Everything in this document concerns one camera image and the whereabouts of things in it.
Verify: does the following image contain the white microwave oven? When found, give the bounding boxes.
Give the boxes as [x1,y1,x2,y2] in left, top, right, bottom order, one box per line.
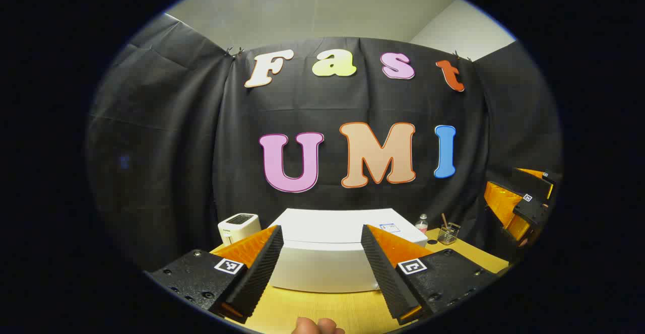
[267,208,429,293]

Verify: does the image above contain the clear square glass cup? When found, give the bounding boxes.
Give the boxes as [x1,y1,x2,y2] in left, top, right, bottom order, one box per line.
[437,222,461,245]

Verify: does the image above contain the white toaster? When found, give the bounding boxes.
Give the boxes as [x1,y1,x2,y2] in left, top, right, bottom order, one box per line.
[218,213,262,246]

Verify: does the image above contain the black backdrop cloth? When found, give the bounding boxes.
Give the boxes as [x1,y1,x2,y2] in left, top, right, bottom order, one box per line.
[86,14,562,274]

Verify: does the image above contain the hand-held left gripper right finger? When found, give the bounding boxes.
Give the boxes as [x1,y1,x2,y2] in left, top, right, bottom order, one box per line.
[360,224,500,326]

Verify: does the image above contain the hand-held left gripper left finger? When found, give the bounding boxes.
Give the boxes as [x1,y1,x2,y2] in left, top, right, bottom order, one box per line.
[146,225,284,324]

